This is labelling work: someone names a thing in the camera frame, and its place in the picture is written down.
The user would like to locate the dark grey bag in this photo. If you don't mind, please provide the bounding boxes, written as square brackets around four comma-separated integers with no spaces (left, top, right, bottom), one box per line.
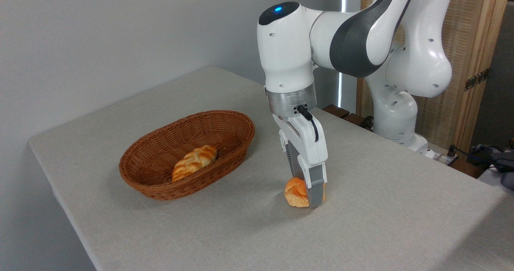
[468,143,514,190]

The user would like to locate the brown wooden block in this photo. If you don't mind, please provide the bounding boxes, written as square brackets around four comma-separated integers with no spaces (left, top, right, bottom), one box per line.
[323,105,350,119]
[343,113,375,132]

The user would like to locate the white power strip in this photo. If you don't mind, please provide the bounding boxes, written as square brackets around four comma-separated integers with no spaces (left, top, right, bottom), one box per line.
[425,148,459,166]

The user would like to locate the dark metal hinge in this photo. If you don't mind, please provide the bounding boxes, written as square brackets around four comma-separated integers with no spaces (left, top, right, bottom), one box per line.
[465,68,490,92]

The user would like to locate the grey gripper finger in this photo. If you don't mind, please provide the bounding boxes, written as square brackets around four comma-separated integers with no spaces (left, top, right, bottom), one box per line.
[301,162,327,208]
[280,131,308,181]

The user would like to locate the long braided bread loaf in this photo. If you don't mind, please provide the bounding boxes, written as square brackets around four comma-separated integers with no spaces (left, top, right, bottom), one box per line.
[172,145,218,182]

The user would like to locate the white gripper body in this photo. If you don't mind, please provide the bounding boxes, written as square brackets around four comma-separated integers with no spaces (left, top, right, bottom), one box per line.
[273,112,328,171]

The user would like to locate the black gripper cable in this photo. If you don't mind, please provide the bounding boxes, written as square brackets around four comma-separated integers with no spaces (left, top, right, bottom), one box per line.
[297,106,319,142]

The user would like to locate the round orange bread roll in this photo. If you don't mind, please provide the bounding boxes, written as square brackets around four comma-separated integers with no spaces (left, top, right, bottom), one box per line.
[284,177,326,208]

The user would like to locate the grey tablecloth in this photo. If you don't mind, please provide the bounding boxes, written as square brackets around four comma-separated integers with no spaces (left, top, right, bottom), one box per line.
[29,66,514,271]

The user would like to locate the brown wicker basket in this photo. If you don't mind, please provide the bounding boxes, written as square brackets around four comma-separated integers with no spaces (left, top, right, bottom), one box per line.
[119,110,256,201]

